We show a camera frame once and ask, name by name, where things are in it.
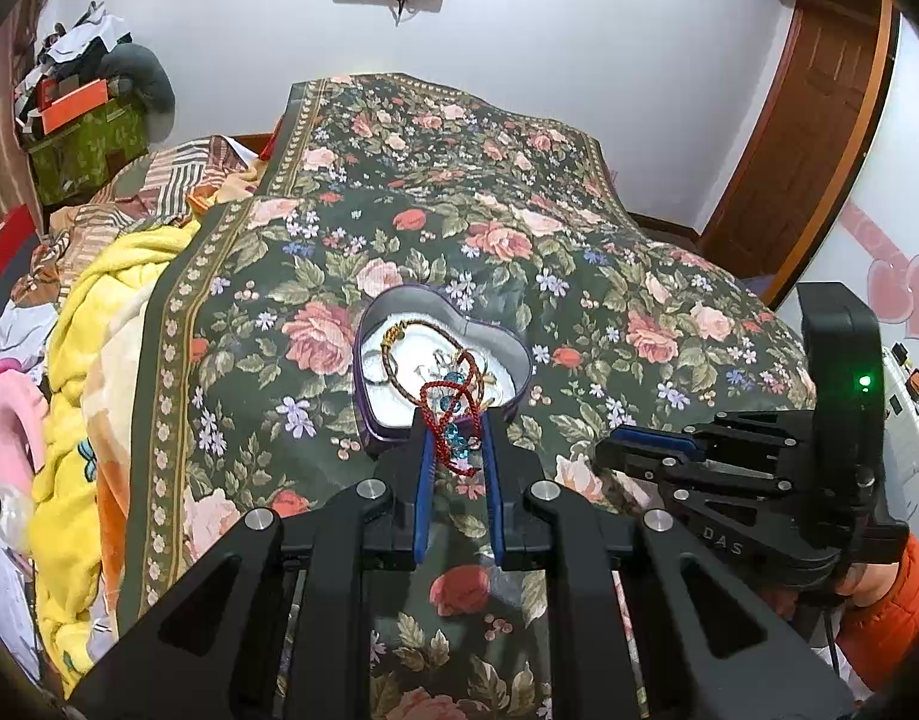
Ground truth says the purple heart-shaped jewelry box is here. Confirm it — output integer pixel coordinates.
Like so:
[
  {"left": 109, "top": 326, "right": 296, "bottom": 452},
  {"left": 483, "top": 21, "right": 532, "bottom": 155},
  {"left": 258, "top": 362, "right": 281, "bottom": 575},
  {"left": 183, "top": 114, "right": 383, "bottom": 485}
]
[{"left": 352, "top": 284, "right": 536, "bottom": 461}]

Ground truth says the pile of clothes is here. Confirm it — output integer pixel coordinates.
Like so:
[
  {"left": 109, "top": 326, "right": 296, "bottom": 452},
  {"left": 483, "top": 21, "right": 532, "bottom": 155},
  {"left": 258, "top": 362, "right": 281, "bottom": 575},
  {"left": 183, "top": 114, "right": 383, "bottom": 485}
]
[{"left": 13, "top": 0, "right": 135, "bottom": 104}]

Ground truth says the pink heart wall sticker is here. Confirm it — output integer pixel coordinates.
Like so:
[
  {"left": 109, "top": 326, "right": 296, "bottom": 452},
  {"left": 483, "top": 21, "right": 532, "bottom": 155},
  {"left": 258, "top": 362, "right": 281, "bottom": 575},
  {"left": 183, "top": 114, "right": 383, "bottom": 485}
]
[{"left": 837, "top": 198, "right": 919, "bottom": 347}]

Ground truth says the person's right forearm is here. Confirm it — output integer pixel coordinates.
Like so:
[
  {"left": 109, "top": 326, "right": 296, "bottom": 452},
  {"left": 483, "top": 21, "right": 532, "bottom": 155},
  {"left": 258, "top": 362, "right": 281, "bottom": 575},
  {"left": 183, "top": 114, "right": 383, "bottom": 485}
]
[{"left": 833, "top": 532, "right": 919, "bottom": 692}]

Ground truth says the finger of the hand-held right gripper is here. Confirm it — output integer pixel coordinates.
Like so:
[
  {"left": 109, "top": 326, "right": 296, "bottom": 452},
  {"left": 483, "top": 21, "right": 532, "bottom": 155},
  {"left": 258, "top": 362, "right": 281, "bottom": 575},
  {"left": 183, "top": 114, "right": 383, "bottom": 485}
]
[
  {"left": 594, "top": 439, "right": 807, "bottom": 565},
  {"left": 609, "top": 411, "right": 815, "bottom": 478}
]

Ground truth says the orange box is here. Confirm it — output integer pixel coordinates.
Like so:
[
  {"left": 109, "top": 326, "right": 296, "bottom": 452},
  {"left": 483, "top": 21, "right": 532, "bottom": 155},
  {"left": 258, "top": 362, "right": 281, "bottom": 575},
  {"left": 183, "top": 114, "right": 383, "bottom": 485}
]
[{"left": 38, "top": 78, "right": 110, "bottom": 134}]

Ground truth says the green floral storage box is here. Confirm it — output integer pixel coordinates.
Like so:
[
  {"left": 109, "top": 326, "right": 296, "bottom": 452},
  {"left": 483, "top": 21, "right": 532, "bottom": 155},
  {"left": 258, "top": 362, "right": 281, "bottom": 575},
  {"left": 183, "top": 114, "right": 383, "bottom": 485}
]
[{"left": 26, "top": 100, "right": 151, "bottom": 205}]

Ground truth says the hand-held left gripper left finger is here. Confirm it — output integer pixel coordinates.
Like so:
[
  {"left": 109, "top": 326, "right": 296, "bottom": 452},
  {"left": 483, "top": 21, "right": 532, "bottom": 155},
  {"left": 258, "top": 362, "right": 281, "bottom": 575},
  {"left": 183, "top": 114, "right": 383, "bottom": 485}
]
[{"left": 68, "top": 409, "right": 437, "bottom": 720}]

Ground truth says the striped quilt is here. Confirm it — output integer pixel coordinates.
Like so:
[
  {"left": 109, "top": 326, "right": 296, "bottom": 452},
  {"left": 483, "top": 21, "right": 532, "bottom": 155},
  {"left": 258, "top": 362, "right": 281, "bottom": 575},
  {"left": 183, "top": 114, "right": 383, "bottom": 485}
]
[{"left": 32, "top": 134, "right": 282, "bottom": 256}]

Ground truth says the yellow blanket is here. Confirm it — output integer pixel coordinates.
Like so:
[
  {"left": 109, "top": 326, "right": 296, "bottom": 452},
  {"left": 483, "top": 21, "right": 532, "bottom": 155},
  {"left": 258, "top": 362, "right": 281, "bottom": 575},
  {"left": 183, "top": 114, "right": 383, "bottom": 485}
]
[{"left": 35, "top": 220, "right": 207, "bottom": 695}]

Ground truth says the wooden door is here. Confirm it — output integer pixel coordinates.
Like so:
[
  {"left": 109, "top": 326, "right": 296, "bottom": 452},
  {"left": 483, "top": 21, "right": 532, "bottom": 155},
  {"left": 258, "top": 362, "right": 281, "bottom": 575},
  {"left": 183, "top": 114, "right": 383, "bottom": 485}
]
[{"left": 698, "top": 0, "right": 902, "bottom": 310}]

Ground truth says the pink plush toy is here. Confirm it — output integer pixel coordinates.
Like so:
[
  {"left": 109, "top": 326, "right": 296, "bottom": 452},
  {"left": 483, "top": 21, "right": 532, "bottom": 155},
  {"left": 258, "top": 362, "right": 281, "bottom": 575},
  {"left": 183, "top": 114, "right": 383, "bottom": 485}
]
[{"left": 0, "top": 362, "right": 50, "bottom": 482}]

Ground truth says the brown braided bracelet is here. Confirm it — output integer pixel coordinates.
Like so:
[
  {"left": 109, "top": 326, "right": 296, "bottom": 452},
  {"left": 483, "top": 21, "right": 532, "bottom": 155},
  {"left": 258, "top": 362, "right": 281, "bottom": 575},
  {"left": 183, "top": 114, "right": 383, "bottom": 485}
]
[{"left": 379, "top": 318, "right": 507, "bottom": 401}]

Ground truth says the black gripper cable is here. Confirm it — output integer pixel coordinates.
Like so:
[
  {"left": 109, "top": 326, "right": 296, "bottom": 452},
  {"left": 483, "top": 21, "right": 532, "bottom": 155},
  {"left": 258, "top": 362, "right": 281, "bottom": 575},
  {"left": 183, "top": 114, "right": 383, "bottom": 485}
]
[{"left": 819, "top": 598, "right": 845, "bottom": 680}]

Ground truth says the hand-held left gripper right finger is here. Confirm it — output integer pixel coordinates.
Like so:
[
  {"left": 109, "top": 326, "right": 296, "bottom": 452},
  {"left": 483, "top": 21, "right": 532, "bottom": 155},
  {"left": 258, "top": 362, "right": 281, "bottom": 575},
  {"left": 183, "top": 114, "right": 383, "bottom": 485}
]
[{"left": 482, "top": 408, "right": 860, "bottom": 720}]

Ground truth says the silver ring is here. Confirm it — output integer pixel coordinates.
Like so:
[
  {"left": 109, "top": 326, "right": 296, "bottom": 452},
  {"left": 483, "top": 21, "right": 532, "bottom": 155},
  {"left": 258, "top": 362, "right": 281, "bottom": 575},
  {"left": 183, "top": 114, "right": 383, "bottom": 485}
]
[{"left": 410, "top": 355, "right": 454, "bottom": 388}]

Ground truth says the floral blanket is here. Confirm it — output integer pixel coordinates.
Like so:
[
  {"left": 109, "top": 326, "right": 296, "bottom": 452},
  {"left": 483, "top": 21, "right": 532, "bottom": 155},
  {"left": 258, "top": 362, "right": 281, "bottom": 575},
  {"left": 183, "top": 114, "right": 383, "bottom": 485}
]
[{"left": 118, "top": 73, "right": 818, "bottom": 720}]

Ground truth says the red beaded bracelet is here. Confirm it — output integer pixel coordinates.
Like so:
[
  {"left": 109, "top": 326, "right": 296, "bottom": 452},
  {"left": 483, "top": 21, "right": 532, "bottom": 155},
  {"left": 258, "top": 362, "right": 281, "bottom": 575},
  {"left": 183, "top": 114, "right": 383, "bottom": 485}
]
[{"left": 418, "top": 352, "right": 488, "bottom": 479}]

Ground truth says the white appliance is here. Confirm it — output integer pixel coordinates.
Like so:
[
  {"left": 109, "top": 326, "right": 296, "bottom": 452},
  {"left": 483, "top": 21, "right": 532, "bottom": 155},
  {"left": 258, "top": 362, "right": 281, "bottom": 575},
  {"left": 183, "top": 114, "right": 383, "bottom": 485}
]
[{"left": 881, "top": 343, "right": 919, "bottom": 482}]

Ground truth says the white cloth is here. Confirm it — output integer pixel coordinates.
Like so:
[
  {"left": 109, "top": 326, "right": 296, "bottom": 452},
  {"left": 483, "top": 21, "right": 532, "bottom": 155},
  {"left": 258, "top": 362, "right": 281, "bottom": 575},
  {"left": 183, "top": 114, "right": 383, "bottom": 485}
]
[{"left": 0, "top": 495, "right": 45, "bottom": 685}]

